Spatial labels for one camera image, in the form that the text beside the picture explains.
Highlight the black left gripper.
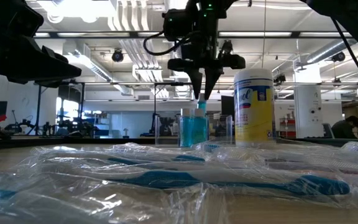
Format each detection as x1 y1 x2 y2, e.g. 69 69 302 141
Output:
0 30 82 88

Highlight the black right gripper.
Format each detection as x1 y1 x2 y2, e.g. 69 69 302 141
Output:
168 18 247 100

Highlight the teal mouthwash bottle white cap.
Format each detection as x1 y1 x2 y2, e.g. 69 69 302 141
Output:
179 108 194 147
192 108 209 147
197 92 208 110

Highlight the clear acrylic organizer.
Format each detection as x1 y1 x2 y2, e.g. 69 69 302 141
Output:
154 112 234 147

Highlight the dark grey white toothbrush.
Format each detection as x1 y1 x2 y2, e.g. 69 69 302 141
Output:
219 155 358 177

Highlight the black monitor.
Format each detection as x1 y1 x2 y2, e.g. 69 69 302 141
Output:
221 95 235 115

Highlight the yellow Lysol wipes canister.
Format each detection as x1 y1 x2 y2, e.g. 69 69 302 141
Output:
234 68 275 147

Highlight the red shelf unit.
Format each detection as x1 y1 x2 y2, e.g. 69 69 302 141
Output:
279 117 296 138

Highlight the white pillar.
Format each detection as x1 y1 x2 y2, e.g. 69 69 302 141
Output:
293 83 323 139

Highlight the person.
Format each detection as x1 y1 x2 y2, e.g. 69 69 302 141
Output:
331 115 358 139

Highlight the silver ceiling duct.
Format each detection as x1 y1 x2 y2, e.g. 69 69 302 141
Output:
305 39 354 65
165 0 209 98

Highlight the black background station frame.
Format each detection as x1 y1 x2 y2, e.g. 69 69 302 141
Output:
34 81 86 136

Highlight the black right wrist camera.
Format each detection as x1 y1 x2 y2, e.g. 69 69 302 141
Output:
162 8 196 42

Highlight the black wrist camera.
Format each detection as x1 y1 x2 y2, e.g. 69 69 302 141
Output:
162 8 196 42
0 0 45 37

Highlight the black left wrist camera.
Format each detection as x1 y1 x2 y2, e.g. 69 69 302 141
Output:
0 0 45 37

